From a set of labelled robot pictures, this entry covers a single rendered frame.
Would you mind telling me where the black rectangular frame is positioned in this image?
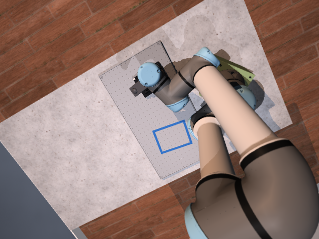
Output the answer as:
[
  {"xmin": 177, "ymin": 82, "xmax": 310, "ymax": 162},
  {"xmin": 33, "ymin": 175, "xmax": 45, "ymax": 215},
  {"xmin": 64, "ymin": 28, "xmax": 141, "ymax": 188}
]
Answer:
[{"xmin": 133, "ymin": 61, "xmax": 160, "ymax": 97}]

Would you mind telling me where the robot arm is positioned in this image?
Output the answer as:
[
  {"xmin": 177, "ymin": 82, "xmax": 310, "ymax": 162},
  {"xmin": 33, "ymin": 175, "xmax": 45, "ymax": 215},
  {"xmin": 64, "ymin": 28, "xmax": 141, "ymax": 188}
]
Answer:
[{"xmin": 130, "ymin": 47, "xmax": 319, "ymax": 239}]

